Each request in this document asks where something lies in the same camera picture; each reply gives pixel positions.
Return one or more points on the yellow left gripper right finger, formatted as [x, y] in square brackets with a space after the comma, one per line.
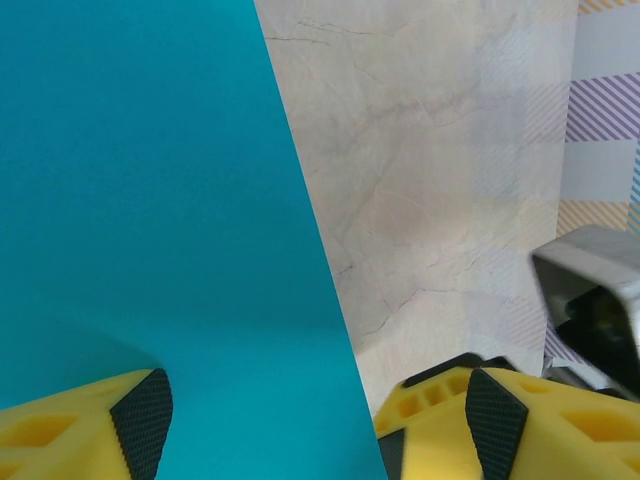
[560, 435]

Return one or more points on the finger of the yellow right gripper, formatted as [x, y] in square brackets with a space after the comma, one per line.
[430, 450]

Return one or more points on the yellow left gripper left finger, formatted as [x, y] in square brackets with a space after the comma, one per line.
[60, 440]

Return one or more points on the teal paper sheet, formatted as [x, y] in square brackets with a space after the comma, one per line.
[150, 200]

